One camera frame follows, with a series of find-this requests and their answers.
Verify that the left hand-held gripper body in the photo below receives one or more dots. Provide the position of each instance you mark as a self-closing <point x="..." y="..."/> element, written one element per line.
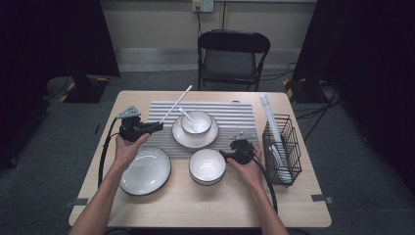
<point x="130" y="129"/>

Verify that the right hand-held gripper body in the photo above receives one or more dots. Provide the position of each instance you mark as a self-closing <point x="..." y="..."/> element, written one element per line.
<point x="243" y="151"/>

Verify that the long white chopstick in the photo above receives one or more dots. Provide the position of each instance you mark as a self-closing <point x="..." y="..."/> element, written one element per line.
<point x="176" y="104"/>

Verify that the white ceramic spoon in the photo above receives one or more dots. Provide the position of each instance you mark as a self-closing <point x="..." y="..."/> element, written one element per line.
<point x="284" y="173"/>
<point x="186" y="116"/>

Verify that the white plate dark rim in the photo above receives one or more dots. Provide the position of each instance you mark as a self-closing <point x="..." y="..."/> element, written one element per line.
<point x="147" y="173"/>
<point x="195" y="141"/>

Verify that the white bowl brown rim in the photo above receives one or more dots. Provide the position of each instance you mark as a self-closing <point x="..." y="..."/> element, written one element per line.
<point x="204" y="120"/>
<point x="207" y="166"/>
<point x="208" y="184"/>

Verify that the person's right hand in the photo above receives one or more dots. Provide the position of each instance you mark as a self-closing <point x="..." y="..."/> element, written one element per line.
<point x="251" y="174"/>

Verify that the person's left hand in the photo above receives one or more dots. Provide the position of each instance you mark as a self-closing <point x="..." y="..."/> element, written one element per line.
<point x="127" y="153"/>

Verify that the small black floor strip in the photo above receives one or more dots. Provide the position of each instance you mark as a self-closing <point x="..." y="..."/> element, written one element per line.
<point x="97" y="128"/>

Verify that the grey striped placemat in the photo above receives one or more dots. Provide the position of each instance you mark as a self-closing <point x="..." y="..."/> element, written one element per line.
<point x="235" y="117"/>

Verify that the bundle of white chopsticks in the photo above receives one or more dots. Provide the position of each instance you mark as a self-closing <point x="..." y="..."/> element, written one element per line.
<point x="269" y="111"/>

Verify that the black stand base yellow tape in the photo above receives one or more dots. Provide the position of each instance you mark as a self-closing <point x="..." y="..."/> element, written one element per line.
<point x="306" y="93"/>
<point x="86" y="93"/>

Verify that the round grey stand base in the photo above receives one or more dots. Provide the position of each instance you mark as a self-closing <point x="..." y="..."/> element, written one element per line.
<point x="57" y="88"/>

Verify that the grey floor tape piece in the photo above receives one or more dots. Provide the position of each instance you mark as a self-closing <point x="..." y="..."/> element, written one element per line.
<point x="321" y="198"/>
<point x="78" y="201"/>

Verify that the black folding chair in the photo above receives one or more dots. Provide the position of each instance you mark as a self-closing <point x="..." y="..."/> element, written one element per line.
<point x="233" y="42"/>

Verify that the black curtain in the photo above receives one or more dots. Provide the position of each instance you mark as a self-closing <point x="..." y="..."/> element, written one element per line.
<point x="49" y="39"/>
<point x="375" y="65"/>

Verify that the thin vertical wall conduit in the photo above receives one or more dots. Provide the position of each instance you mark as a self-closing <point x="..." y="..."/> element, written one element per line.
<point x="223" y="16"/>

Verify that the white wall outlet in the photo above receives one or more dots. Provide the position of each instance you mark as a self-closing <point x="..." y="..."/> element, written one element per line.
<point x="203" y="5"/>

